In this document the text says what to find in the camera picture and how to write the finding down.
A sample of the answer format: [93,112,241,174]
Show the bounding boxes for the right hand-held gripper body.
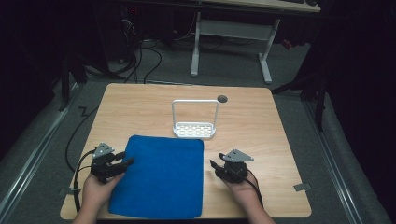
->
[217,148,254,185]

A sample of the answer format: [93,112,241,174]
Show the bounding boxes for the grey tape piece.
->
[293,182,312,192]

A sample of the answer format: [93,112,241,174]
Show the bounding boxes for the person's left hand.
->
[81,172,126,216]

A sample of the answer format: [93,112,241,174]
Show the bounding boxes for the black metal stand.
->
[271,55,331,133]
[57,55,89,112]

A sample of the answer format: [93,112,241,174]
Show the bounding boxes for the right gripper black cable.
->
[246,169,265,209]

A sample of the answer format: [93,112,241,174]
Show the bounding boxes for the white towel rack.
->
[171,99,220,140]

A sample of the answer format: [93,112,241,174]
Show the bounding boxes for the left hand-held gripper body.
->
[90,142,121,185]

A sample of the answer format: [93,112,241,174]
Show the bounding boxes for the person's right hand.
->
[222,171,260,209]

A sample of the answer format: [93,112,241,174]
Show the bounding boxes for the black floor cables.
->
[81,18,163,85]

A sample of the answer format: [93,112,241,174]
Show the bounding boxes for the white desk frame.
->
[190,0,322,85]

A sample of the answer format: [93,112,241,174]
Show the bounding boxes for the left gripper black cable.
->
[64,106,99,215]

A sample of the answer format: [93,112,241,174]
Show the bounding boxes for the blue towel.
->
[107,134,205,220]

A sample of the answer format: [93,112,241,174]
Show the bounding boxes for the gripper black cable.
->
[64,106,99,215]
[246,169,265,209]

